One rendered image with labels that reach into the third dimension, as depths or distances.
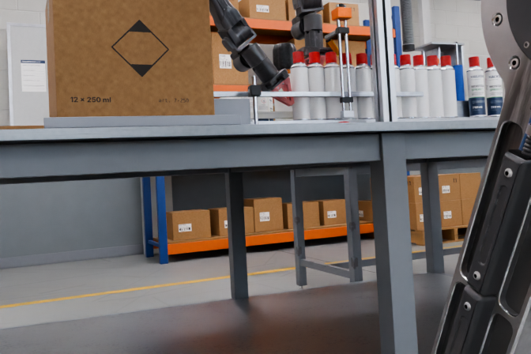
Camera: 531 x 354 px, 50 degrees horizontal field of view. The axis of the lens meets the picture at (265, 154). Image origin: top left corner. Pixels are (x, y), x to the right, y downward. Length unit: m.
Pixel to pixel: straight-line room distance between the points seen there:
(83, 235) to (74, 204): 0.32
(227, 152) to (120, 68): 0.26
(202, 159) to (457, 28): 7.28
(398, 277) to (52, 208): 4.77
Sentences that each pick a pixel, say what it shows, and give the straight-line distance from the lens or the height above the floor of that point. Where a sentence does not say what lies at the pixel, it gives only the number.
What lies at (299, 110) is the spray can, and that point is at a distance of 1.64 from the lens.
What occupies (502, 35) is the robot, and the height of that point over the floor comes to 0.86.
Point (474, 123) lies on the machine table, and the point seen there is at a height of 0.82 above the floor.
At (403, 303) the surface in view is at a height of 0.43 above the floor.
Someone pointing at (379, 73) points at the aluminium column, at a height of 0.99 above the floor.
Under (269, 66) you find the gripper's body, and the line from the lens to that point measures 1.61.
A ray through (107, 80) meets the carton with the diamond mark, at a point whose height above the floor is 0.92.
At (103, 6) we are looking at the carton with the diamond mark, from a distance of 1.14.
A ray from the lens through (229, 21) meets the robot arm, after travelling 1.59.
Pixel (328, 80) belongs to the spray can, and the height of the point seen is 1.00.
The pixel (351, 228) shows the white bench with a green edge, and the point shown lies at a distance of 3.00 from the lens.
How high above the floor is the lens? 0.73
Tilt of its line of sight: 2 degrees up
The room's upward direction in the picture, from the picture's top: 3 degrees counter-clockwise
